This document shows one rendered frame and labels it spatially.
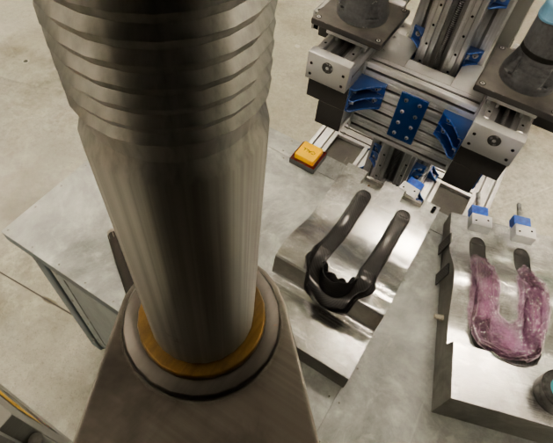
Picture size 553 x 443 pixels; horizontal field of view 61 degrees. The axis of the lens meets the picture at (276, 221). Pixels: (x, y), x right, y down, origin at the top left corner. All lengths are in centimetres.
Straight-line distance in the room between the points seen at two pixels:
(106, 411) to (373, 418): 83
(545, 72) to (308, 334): 88
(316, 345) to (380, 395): 17
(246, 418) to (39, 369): 178
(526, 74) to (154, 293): 128
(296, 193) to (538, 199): 171
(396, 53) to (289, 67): 152
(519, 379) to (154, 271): 96
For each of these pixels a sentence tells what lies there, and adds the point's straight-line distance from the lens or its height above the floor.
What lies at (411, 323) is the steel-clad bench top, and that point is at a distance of 116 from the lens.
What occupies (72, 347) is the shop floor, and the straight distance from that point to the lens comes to 202.
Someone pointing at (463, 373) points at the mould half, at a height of 91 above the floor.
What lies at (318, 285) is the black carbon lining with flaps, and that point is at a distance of 106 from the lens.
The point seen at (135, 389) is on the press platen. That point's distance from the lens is 29.
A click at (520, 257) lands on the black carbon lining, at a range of 131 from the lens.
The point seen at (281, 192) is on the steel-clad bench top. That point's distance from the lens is 129.
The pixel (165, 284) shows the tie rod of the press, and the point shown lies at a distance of 19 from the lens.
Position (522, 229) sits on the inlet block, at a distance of 132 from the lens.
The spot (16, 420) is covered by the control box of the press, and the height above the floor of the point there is 145.
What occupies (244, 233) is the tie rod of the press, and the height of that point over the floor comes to 166.
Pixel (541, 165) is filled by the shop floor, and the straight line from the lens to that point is 294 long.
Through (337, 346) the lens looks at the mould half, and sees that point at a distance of 103.
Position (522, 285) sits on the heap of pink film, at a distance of 120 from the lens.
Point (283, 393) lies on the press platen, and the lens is 28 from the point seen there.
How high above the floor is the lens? 181
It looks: 55 degrees down
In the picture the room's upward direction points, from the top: 7 degrees clockwise
